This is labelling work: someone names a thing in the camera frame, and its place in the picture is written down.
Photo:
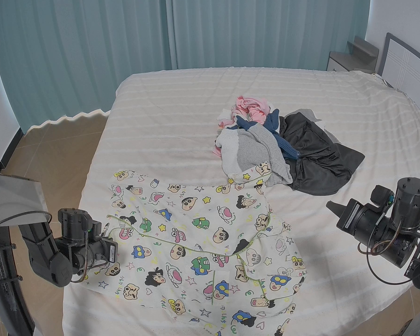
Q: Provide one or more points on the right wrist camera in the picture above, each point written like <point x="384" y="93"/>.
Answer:
<point x="379" y="194"/>

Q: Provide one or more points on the white printed pyjama top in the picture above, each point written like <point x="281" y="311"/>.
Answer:
<point x="182" y="229"/>

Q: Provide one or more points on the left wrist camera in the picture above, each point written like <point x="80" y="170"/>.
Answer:
<point x="96" y="229"/>

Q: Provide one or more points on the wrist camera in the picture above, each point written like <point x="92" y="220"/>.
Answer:
<point x="96" y="229"/>
<point x="379" y="194"/>

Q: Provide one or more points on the pile of clothes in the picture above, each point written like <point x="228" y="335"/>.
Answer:
<point x="252" y="149"/>

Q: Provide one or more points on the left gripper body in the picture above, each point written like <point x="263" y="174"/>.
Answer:
<point x="98" y="254"/>

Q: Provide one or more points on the blue-green curtain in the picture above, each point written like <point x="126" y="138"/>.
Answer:
<point x="266" y="23"/>
<point x="73" y="47"/>

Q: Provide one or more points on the grey white bedside table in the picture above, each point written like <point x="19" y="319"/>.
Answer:
<point x="350" y="61"/>

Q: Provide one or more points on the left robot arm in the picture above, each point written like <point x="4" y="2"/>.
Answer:
<point x="42" y="257"/>

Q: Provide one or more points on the bed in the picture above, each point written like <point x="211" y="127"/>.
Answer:
<point x="182" y="124"/>

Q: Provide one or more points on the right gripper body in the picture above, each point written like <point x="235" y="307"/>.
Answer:
<point x="367" y="226"/>

